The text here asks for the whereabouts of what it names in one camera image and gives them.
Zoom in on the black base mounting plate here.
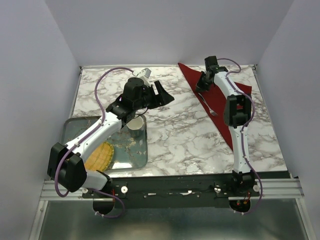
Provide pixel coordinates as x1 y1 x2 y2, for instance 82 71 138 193
82 171 260 216

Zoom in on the red cloth napkin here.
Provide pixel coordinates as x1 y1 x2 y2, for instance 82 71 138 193
177 62 253 153

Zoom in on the white cup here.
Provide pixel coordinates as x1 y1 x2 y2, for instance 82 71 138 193
126 116 144 138

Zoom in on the floral metal tray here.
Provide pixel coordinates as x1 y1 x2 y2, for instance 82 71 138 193
60 116 148 172

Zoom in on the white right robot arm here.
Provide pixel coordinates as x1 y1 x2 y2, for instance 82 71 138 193
195 56 256 196

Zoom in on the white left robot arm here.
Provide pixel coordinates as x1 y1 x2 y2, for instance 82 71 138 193
47 77 174 198

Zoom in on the silver fork black handle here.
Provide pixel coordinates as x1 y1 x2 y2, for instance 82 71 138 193
197 92 218 117

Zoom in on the yellow woven coaster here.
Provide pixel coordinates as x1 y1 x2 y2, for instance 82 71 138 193
84 142 115 172

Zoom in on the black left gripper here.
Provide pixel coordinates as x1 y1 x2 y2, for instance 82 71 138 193
133 80 175 111

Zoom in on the aluminium frame rail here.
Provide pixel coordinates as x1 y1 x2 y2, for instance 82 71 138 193
39 176 305 201

